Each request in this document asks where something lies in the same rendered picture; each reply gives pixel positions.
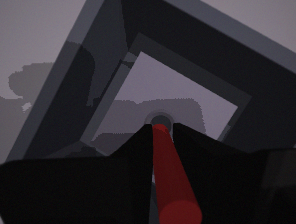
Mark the dark red peg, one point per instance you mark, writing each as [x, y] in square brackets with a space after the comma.
[176, 201]

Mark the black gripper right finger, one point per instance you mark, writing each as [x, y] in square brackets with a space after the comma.
[230, 185]

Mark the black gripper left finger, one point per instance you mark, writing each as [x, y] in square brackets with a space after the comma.
[118, 185]

